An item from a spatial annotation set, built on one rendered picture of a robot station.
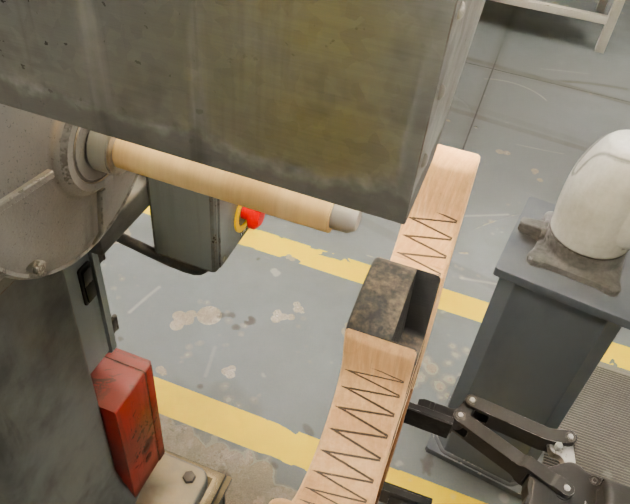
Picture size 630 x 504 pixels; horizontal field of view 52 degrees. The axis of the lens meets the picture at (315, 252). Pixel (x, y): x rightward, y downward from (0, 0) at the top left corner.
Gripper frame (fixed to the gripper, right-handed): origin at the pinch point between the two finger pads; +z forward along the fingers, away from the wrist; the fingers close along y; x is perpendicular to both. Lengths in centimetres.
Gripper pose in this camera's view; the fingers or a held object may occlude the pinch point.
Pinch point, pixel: (394, 450)
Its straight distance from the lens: 58.6
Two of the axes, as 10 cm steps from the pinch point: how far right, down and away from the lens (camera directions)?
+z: -9.3, -2.9, 2.1
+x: 0.1, -6.2, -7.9
